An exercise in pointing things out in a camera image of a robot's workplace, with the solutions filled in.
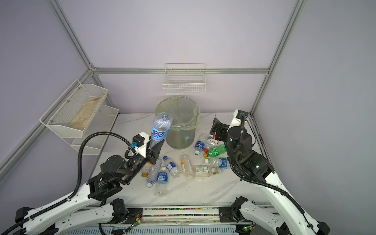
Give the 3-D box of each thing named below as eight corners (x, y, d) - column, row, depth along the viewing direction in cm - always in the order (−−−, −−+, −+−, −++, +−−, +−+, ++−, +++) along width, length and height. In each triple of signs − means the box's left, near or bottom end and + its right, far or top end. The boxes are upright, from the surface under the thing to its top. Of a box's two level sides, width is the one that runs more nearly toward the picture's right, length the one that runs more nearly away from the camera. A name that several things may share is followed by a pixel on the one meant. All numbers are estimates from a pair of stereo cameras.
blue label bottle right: (203, 165, 92) (204, 161, 88) (205, 157, 96) (206, 152, 92) (226, 170, 90) (228, 167, 86) (227, 161, 94) (229, 157, 90)
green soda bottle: (207, 161, 92) (207, 159, 90) (203, 155, 96) (203, 152, 93) (227, 151, 97) (228, 149, 95) (222, 145, 100) (223, 143, 98)
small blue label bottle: (175, 180, 87) (174, 177, 83) (161, 162, 94) (160, 158, 90) (182, 174, 89) (181, 171, 85) (168, 157, 96) (167, 153, 92)
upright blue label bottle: (155, 196, 81) (153, 193, 77) (159, 169, 91) (157, 166, 87) (166, 196, 81) (165, 193, 77) (169, 169, 91) (168, 166, 87)
